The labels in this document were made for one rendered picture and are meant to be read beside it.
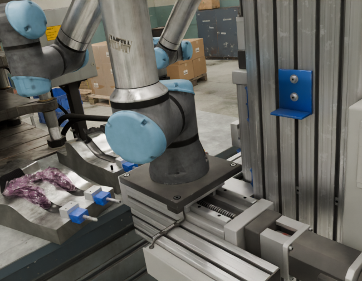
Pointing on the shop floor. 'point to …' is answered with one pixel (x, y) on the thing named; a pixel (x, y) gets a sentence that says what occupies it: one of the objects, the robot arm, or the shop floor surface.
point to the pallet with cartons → (190, 64)
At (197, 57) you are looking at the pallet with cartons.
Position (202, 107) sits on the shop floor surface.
